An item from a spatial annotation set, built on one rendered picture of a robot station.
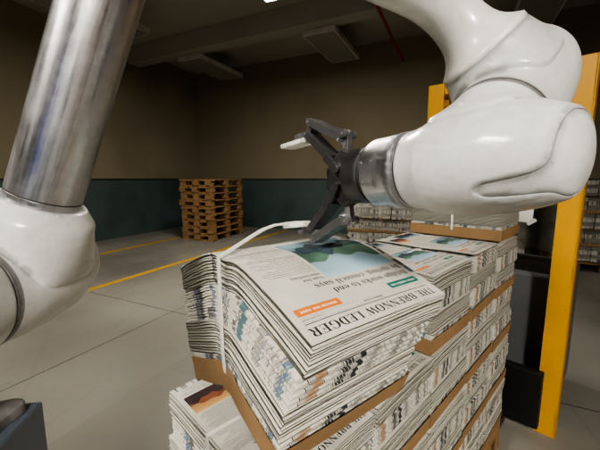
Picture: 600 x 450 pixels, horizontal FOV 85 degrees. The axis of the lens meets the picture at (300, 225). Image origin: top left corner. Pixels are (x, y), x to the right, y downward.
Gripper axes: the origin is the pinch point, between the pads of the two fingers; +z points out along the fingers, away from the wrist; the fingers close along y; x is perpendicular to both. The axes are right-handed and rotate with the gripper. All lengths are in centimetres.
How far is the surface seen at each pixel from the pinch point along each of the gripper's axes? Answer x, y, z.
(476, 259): 75, 24, 4
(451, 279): 55, 27, 1
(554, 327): 159, 68, 6
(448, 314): 55, 37, 2
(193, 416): -15, 46, 16
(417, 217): 98, 11, 41
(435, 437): 50, 73, 3
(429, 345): 44, 43, 1
